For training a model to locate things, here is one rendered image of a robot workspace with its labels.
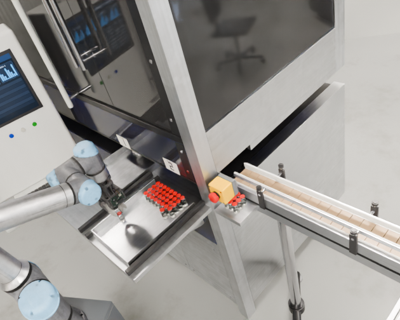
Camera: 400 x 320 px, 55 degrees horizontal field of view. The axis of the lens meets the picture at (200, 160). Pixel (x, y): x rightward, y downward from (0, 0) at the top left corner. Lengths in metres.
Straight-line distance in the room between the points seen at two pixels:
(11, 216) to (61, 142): 1.05
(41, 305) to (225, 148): 0.80
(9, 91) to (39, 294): 1.01
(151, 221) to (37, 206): 0.53
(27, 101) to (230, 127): 1.05
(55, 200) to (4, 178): 1.01
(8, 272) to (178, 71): 0.83
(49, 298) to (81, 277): 1.41
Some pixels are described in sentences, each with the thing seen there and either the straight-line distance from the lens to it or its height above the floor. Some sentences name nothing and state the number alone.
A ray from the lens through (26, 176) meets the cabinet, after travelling 2.21.
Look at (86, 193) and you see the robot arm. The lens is 1.22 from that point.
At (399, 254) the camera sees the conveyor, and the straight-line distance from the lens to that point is 1.29.
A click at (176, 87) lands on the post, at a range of 1.19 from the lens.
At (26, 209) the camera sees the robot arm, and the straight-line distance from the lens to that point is 1.18.
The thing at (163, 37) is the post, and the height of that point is 1.58.
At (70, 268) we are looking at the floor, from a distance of 2.86.
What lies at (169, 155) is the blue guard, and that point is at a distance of 1.50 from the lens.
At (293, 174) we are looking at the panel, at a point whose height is 0.64.
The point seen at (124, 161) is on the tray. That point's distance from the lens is 1.92.
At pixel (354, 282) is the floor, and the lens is 2.32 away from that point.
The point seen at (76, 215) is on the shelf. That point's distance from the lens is 1.77.
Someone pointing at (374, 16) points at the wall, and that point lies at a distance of 4.57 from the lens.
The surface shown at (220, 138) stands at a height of 1.14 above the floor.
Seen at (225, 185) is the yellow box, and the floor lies 1.03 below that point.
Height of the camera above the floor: 1.97
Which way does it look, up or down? 38 degrees down
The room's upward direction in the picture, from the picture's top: 17 degrees counter-clockwise
